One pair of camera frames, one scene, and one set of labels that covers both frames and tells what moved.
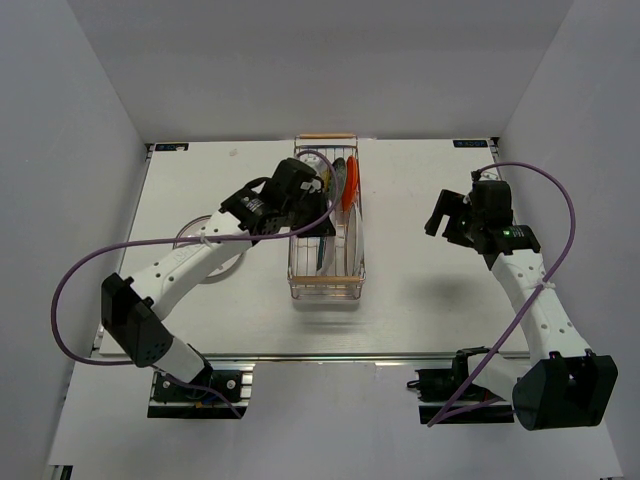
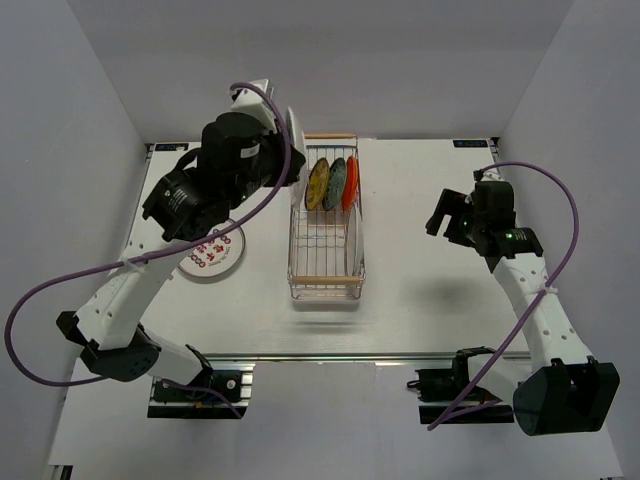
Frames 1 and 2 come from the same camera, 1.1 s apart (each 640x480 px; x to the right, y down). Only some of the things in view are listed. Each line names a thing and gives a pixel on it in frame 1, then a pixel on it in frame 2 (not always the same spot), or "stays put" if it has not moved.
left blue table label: [171, 146] stays put
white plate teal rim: [325, 253] -> [295, 192]
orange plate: [351, 182] stays put
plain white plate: [355, 246] stays put
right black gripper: [449, 203] stays put
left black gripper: [323, 228] -> [277, 141]
